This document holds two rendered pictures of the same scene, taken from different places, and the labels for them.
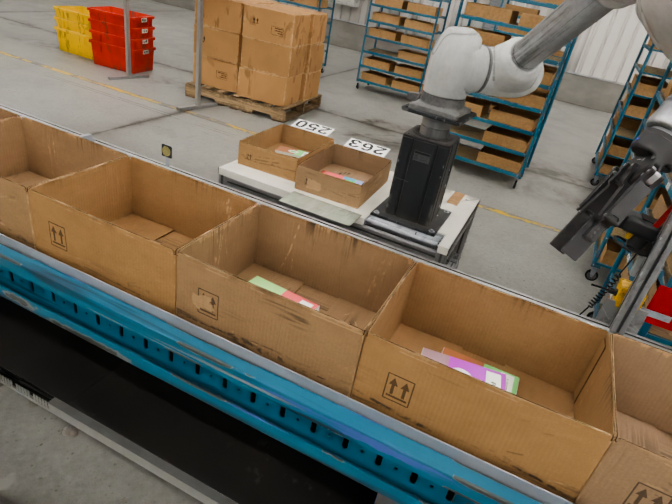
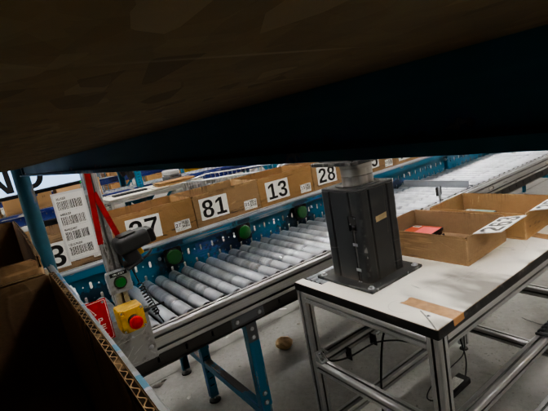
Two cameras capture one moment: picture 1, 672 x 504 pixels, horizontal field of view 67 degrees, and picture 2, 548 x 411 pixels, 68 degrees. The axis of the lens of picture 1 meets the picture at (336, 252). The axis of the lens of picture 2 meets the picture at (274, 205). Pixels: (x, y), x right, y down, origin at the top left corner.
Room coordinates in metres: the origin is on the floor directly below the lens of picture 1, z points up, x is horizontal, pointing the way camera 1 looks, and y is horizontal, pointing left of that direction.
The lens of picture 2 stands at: (2.43, -1.54, 1.32)
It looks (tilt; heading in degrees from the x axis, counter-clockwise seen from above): 11 degrees down; 126
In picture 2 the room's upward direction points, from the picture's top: 11 degrees counter-clockwise
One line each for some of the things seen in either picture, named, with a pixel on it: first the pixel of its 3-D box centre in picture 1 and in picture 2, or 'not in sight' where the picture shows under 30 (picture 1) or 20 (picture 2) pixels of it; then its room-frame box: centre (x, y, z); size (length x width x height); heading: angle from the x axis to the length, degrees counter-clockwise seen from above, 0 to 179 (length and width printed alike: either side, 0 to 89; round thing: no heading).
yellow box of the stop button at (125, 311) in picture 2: (616, 290); (143, 311); (1.38, -0.87, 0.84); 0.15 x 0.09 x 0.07; 70
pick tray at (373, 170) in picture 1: (345, 173); (437, 233); (2.03, 0.02, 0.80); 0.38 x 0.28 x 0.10; 162
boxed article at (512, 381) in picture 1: (476, 375); not in sight; (0.80, -0.33, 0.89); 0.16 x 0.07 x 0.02; 70
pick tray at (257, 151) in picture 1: (288, 150); (489, 213); (2.18, 0.30, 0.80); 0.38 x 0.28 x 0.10; 162
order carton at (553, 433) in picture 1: (482, 367); (147, 222); (0.74, -0.31, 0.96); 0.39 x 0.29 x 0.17; 70
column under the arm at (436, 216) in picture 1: (422, 175); (362, 228); (1.86, -0.27, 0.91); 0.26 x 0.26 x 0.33; 70
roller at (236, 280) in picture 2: not in sight; (222, 276); (1.21, -0.34, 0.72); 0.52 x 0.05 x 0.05; 160
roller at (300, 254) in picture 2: not in sight; (280, 252); (1.32, -0.04, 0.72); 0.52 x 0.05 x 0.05; 160
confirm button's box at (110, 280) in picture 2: (646, 268); (119, 280); (1.34, -0.89, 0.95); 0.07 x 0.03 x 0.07; 70
